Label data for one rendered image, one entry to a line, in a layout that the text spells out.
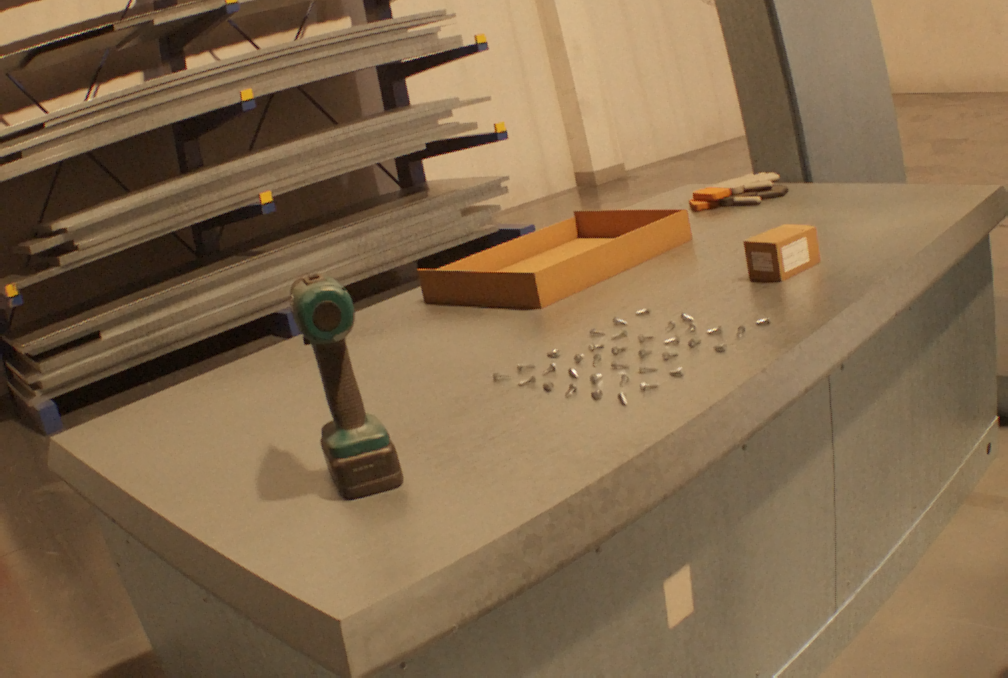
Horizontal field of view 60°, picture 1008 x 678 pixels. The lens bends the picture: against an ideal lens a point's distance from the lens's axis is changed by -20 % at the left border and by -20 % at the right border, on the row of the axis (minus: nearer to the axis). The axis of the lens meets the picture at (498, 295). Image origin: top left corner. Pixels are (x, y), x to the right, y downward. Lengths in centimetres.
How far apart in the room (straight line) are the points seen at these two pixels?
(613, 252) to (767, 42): 104
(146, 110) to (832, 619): 398
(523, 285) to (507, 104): 542
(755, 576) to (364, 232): 401
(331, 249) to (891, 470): 377
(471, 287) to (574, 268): 18
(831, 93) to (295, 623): 230
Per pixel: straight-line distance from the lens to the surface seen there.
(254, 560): 105
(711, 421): 118
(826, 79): 290
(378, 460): 113
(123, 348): 464
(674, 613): 130
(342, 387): 113
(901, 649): 177
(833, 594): 169
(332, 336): 108
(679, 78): 838
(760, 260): 166
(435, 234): 536
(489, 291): 182
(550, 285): 175
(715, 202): 231
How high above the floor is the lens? 108
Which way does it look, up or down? 13 degrees down
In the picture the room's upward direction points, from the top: 12 degrees counter-clockwise
